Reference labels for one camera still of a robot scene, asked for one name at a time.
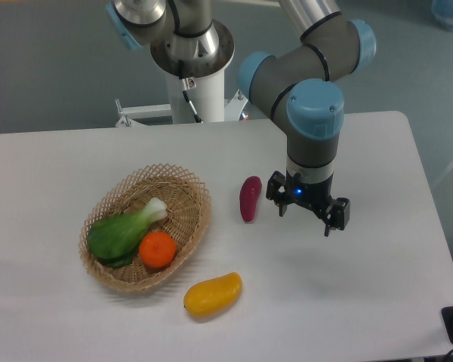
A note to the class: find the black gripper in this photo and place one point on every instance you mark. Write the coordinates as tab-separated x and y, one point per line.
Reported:
310	188

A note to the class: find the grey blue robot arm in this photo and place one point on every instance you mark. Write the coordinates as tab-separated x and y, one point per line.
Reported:
296	91

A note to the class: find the purple sweet potato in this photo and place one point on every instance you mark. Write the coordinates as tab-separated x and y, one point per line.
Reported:
248	197

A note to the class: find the yellow mango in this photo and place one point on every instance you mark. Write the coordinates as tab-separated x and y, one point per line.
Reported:
212	296

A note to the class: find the orange fruit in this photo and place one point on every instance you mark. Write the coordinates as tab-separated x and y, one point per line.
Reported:
157	250

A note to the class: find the green bok choy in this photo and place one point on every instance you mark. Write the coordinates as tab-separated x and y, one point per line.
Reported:
114	241

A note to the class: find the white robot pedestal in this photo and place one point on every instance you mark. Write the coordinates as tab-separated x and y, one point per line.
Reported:
194	70

